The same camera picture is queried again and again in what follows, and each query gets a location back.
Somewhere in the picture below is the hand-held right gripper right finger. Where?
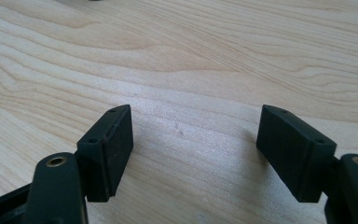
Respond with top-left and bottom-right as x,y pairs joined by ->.
255,104 -> 358,224

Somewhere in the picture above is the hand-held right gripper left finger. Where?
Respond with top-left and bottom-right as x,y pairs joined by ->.
25,104 -> 134,224

